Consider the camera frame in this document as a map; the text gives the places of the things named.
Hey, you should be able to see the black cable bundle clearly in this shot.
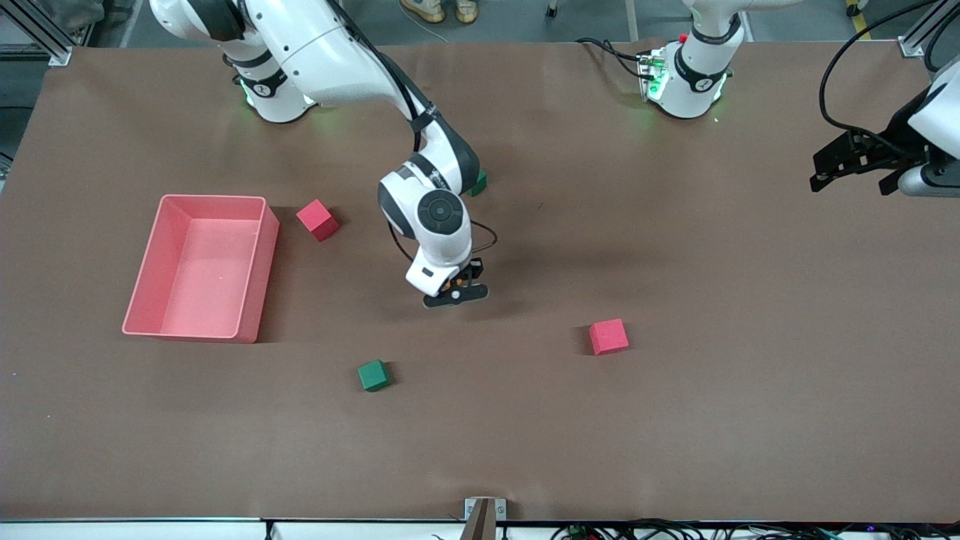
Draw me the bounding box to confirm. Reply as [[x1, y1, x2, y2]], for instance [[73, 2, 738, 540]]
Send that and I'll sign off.
[[551, 517, 960, 540]]

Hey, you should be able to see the aluminium frame profile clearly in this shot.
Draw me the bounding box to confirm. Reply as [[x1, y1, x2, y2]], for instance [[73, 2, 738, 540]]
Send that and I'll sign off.
[[898, 0, 960, 59], [0, 0, 74, 67]]

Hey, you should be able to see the grey fabric bundle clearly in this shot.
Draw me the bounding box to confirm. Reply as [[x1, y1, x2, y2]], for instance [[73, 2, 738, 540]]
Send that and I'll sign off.
[[45, 0, 106, 31]]

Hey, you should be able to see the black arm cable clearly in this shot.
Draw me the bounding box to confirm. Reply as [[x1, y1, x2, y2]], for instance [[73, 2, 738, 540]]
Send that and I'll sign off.
[[326, 0, 498, 262], [819, 0, 942, 151]]

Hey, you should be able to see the red cube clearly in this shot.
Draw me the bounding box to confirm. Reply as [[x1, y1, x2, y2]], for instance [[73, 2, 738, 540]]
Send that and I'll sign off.
[[295, 199, 340, 242], [589, 318, 630, 356]]

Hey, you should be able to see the pink plastic bin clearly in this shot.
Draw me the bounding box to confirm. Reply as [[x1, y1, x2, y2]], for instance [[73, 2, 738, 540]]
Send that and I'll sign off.
[[121, 194, 280, 344]]

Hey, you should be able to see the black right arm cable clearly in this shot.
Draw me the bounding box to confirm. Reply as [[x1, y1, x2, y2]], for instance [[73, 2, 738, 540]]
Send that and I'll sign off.
[[326, 0, 498, 262]]

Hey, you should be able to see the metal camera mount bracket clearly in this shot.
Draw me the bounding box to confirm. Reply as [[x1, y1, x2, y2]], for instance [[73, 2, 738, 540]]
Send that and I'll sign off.
[[461, 497, 507, 540]]

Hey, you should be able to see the brown table cover sheet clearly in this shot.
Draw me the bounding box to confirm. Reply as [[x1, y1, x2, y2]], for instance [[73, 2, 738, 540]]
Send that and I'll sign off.
[[0, 39, 960, 524]]

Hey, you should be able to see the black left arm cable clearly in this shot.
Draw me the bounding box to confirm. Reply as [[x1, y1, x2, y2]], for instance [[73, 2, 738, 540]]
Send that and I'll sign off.
[[819, 0, 942, 151]]

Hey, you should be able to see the black left base cable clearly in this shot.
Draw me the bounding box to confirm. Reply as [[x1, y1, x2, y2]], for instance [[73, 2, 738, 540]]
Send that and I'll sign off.
[[576, 37, 647, 80]]

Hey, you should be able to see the white table frame rail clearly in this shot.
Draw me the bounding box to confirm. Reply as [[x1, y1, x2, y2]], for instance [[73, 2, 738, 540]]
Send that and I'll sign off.
[[0, 517, 960, 540]]

